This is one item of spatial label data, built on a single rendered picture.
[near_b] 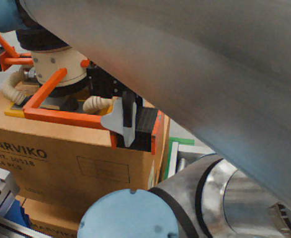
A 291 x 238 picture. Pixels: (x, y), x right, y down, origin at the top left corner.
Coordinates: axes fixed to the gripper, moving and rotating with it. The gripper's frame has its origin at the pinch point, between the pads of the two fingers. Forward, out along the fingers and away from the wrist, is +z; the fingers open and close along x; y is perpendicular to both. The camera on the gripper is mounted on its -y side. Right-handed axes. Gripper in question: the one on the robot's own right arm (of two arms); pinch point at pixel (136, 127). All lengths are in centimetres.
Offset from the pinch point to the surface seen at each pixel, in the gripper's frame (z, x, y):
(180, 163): 66, -51, -9
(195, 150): 61, -57, -16
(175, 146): 60, -57, -6
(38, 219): 66, -4, 47
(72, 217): 66, -10, 33
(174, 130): 121, -139, 0
